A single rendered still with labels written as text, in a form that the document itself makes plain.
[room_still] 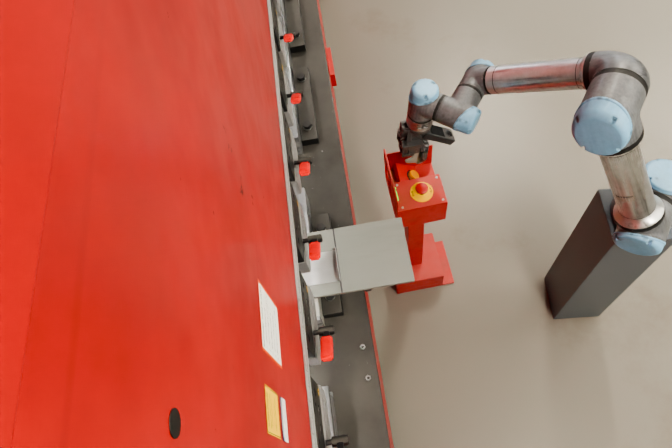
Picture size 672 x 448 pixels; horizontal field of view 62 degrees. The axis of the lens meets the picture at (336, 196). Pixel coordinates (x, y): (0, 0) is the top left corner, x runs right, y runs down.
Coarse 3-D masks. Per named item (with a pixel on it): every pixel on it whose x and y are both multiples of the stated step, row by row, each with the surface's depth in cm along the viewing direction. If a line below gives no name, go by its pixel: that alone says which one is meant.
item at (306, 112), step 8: (296, 72) 188; (304, 72) 188; (296, 80) 186; (296, 88) 185; (304, 88) 184; (304, 96) 183; (312, 96) 184; (304, 104) 181; (312, 104) 181; (304, 112) 180; (312, 112) 179; (304, 120) 178; (312, 120) 178; (312, 128) 176; (304, 136) 175; (312, 136) 175; (304, 144) 176
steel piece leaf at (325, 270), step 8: (328, 256) 144; (336, 256) 142; (312, 264) 144; (320, 264) 143; (328, 264) 143; (336, 264) 143; (312, 272) 143; (320, 272) 142; (328, 272) 142; (336, 272) 142; (312, 280) 142; (320, 280) 141; (328, 280) 141; (336, 280) 141
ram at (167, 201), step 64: (128, 0) 39; (192, 0) 58; (256, 0) 113; (128, 64) 37; (192, 64) 53; (256, 64) 97; (64, 128) 27; (128, 128) 35; (192, 128) 49; (256, 128) 85; (64, 192) 26; (128, 192) 33; (192, 192) 46; (256, 192) 76; (64, 256) 25; (128, 256) 32; (192, 256) 43; (256, 256) 68; (64, 320) 24; (128, 320) 30; (192, 320) 41; (256, 320) 62; (64, 384) 23; (128, 384) 29; (192, 384) 38; (256, 384) 57
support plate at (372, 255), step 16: (368, 224) 147; (384, 224) 147; (400, 224) 146; (336, 240) 146; (352, 240) 146; (368, 240) 145; (384, 240) 145; (400, 240) 144; (352, 256) 144; (368, 256) 143; (384, 256) 143; (400, 256) 142; (352, 272) 142; (368, 272) 141; (384, 272) 141; (400, 272) 140; (320, 288) 140; (336, 288) 140; (352, 288) 140; (368, 288) 139
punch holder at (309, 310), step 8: (304, 280) 111; (304, 288) 109; (304, 296) 107; (312, 296) 118; (304, 304) 105; (312, 304) 116; (304, 312) 103; (312, 312) 113; (304, 320) 102; (312, 320) 111; (312, 328) 110; (312, 336) 108; (312, 344) 106; (312, 352) 104; (320, 352) 115; (312, 360) 108; (320, 360) 112
